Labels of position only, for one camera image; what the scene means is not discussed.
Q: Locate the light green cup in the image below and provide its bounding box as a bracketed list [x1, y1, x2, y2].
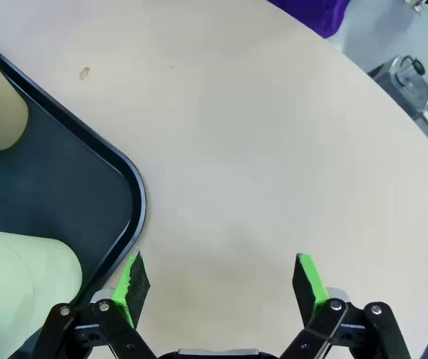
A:
[0, 226, 84, 359]

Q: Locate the black plastic tray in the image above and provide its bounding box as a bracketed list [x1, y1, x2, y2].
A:
[0, 52, 147, 359]

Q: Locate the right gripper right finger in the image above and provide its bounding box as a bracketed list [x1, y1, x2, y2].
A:
[273, 253, 413, 359]

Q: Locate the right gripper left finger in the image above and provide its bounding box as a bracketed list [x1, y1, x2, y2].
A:
[30, 250, 159, 359]

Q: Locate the glass kettle black handle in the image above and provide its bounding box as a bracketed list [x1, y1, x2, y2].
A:
[393, 55, 428, 109]

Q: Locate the person in purple hoodie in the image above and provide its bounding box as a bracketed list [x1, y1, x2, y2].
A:
[266, 0, 352, 40]

